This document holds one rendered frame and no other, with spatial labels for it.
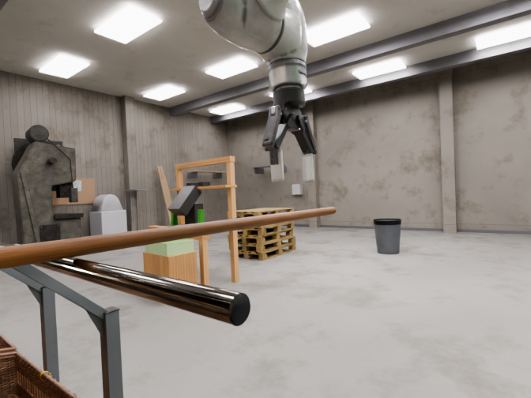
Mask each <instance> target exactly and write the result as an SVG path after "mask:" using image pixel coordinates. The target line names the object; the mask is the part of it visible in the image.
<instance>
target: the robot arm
mask: <svg viewBox="0 0 531 398"><path fill-rule="evenodd" d="M199 7H200V10H201V13H202V15H203V17H204V19H205V22H206V23H207V25H208V26H209V27H210V28H211V29H212V30H213V31H214V32H215V33H217V34H218V35H219V36H221V37H223V38H224V39H226V40H227V41H229V42H230V43H233V44H235V45H236V46H238V47H241V48H243V49H246V50H249V51H254V52H256V53H257V54H258V55H260V56H261V58H262V59H263V60H264V61H265V62H267V65H268V74H269V90H270V91H271V92H272V93H273V107H270V108H269V118H268V122H267V125H266V128H265V134H264V137H263V141H262V146H263V147H265V151H266V152H267V151H269V158H270V166H271V179H272V182H282V181H284V166H283V154H282V148H279V147H280V146H281V143H282V141H283V139H284V136H285V134H286V132H287V130H288V131H289V132H291V133H292V134H294V135H295V137H296V140H297V141H298V144H299V146H300V148H301V150H302V152H303V155H302V156H301V158H302V171H303V182H313V181H314V164H313V155H314V154H316V153H317V149H316V145H315V142H314V138H313V134H312V132H311V127H310V123H309V117H308V115H304V116H302V114H301V109H302V108H303V107H304V106H305V92H304V90H305V89H306V88H307V66H306V58H307V26H306V21H305V16H304V13H303V10H302V7H301V5H300V3H299V1H298V0H199ZM268 140H269V141H268Z"/></svg>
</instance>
